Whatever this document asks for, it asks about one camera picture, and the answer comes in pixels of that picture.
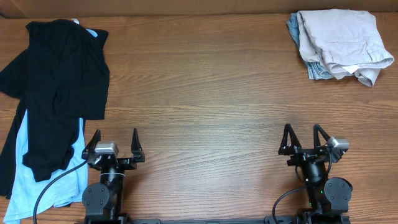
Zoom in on folded blue jeans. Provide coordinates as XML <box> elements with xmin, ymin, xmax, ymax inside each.
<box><xmin>287</xmin><ymin>13</ymin><xmax>333</xmax><ymax>80</ymax></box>

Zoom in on beige folded shorts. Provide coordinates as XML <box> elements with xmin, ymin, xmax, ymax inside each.
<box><xmin>297</xmin><ymin>9</ymin><xmax>394</xmax><ymax>86</ymax></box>

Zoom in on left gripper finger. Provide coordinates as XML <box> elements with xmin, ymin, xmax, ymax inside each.
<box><xmin>81</xmin><ymin>129</ymin><xmax>101</xmax><ymax>159</ymax></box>
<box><xmin>131</xmin><ymin>128</ymin><xmax>146</xmax><ymax>162</ymax></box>

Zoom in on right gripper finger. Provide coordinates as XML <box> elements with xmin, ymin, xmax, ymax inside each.
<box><xmin>278</xmin><ymin>123</ymin><xmax>302</xmax><ymax>155</ymax></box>
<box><xmin>313</xmin><ymin>123</ymin><xmax>331</xmax><ymax>149</ymax></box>

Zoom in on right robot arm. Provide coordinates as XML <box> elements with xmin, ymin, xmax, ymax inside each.
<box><xmin>272</xmin><ymin>124</ymin><xmax>353</xmax><ymax>224</ymax></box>

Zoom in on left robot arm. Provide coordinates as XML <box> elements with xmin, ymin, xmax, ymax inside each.
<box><xmin>82</xmin><ymin>129</ymin><xmax>145</xmax><ymax>223</ymax></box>

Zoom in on black t-shirt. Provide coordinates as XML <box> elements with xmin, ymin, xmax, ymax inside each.
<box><xmin>1</xmin><ymin>50</ymin><xmax>27</xmax><ymax>199</ymax></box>
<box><xmin>22</xmin><ymin>19</ymin><xmax>109</xmax><ymax>182</ymax></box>

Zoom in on light blue t-shirt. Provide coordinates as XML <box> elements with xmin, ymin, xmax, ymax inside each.
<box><xmin>2</xmin><ymin>18</ymin><xmax>89</xmax><ymax>224</ymax></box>

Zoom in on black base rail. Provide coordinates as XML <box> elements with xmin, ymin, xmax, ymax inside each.
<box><xmin>76</xmin><ymin>216</ymin><xmax>351</xmax><ymax>224</ymax></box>

